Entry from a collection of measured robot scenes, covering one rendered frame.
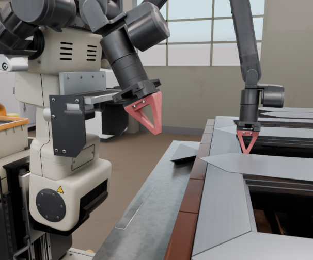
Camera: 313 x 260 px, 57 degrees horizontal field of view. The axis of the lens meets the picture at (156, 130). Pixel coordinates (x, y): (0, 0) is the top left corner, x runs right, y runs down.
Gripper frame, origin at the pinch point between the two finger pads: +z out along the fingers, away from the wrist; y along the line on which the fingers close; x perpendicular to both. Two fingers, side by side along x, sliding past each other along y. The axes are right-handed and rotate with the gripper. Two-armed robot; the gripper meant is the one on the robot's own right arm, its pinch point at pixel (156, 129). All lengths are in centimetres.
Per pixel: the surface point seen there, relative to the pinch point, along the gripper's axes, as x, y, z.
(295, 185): -17.9, 21.2, 26.9
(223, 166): -2.9, 23.9, 17.7
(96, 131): 224, 311, -16
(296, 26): -79, 409, -30
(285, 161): -17.1, 35.1, 24.9
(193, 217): 0.4, -0.7, 18.7
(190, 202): 2.2, 5.6, 17.8
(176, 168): 26, 63, 23
